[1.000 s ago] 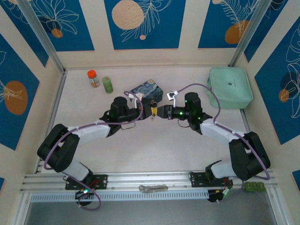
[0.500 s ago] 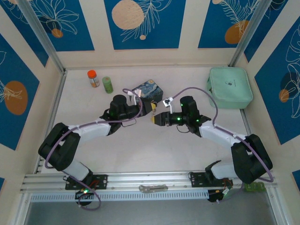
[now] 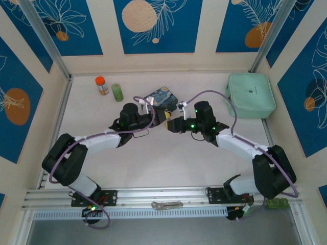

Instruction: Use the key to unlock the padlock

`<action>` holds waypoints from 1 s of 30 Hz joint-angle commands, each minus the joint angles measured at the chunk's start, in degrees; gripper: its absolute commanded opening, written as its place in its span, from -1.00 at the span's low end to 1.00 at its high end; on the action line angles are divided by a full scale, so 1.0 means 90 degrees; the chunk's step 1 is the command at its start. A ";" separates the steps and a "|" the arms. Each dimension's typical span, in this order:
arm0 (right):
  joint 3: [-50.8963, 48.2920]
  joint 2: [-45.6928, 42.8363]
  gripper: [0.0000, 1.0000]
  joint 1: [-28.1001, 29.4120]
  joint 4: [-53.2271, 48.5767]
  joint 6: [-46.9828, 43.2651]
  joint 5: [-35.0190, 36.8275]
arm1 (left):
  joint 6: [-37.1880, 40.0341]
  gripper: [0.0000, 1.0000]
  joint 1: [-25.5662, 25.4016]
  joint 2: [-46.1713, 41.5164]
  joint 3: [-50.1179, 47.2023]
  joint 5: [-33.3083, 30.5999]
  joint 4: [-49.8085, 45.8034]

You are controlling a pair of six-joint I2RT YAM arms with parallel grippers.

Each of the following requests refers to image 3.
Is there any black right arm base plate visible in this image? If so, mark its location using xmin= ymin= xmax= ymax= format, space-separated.
xmin=208 ymin=187 xmax=255 ymax=205

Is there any starry night print box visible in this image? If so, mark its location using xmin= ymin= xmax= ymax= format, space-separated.
xmin=143 ymin=86 xmax=179 ymax=113

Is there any white slotted cable duct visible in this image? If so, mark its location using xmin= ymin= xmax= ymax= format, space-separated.
xmin=33 ymin=207 xmax=228 ymax=220

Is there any mint green zip case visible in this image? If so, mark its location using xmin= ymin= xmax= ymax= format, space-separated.
xmin=224 ymin=73 xmax=276 ymax=119

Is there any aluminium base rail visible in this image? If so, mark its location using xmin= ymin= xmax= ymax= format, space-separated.
xmin=21 ymin=185 xmax=303 ymax=210

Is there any green cylindrical can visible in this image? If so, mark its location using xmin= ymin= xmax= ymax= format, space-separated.
xmin=111 ymin=83 xmax=125 ymax=102

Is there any orange capped small bottle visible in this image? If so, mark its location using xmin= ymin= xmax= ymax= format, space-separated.
xmin=95 ymin=76 xmax=109 ymax=96

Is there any green connector block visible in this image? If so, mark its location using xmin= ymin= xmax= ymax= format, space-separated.
xmin=267 ymin=198 xmax=289 ymax=209

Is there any black right controller box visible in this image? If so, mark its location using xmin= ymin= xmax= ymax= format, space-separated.
xmin=226 ymin=206 xmax=252 ymax=222

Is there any aluminium table side rail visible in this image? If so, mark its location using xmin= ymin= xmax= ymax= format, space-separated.
xmin=262 ymin=118 xmax=288 ymax=184
xmin=37 ymin=76 xmax=74 ymax=189

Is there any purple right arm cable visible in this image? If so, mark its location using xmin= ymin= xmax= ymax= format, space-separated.
xmin=185 ymin=90 xmax=299 ymax=222

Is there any aluminium corner post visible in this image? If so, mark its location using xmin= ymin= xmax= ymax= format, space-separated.
xmin=249 ymin=0 xmax=298 ymax=74
xmin=19 ymin=0 xmax=72 ymax=80

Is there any black left controller with LED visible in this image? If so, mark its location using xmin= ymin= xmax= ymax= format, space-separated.
xmin=81 ymin=206 xmax=103 ymax=226

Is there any thin black left gripper cable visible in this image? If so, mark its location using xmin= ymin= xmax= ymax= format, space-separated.
xmin=132 ymin=129 xmax=150 ymax=140

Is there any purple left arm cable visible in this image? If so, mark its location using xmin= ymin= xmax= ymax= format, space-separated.
xmin=48 ymin=95 xmax=156 ymax=230

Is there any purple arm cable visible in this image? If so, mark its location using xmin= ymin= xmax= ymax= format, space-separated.
xmin=185 ymin=90 xmax=299 ymax=222
xmin=48 ymin=95 xmax=156 ymax=230

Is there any small silver metal bracket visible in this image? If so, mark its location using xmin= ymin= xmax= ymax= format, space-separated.
xmin=151 ymin=201 xmax=184 ymax=210

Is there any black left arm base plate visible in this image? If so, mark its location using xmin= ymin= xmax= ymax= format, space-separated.
xmin=71 ymin=190 xmax=118 ymax=207

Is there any grey metal panel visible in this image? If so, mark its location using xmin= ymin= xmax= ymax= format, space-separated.
xmin=25 ymin=218 xmax=305 ymax=245

